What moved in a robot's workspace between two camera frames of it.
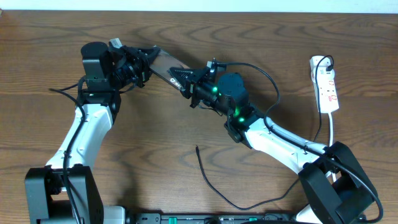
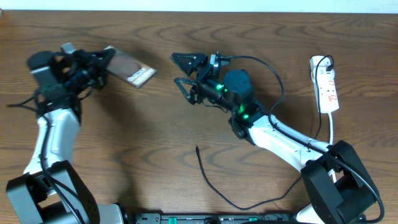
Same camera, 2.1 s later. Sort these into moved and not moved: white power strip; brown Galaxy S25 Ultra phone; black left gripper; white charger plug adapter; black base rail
Moved: brown Galaxy S25 Ultra phone; black left gripper
Not moved: white power strip; white charger plug adapter; black base rail
